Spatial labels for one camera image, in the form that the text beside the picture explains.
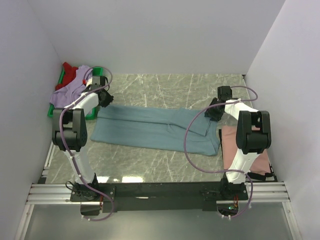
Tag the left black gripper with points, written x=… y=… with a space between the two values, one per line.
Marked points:
x=109 y=99

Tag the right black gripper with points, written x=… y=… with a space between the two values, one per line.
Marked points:
x=215 y=117

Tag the blue t-shirt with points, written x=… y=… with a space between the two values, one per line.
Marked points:
x=157 y=128

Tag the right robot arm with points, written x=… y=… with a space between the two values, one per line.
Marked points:
x=252 y=137

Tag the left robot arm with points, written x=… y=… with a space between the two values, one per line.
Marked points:
x=69 y=134

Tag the red t-shirt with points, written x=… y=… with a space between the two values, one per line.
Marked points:
x=69 y=74

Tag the lavender t-shirt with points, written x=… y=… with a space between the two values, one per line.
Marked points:
x=68 y=94

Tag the folded pink t-shirt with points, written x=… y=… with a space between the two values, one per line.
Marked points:
x=228 y=147

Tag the black base beam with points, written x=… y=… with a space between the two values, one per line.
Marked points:
x=146 y=196

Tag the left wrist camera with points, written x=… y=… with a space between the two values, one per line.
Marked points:
x=95 y=82

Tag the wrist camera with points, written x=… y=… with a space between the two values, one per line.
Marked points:
x=224 y=93
x=95 y=82

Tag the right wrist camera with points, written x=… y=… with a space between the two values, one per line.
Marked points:
x=224 y=93

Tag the aluminium rail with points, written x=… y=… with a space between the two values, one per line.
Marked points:
x=258 y=192

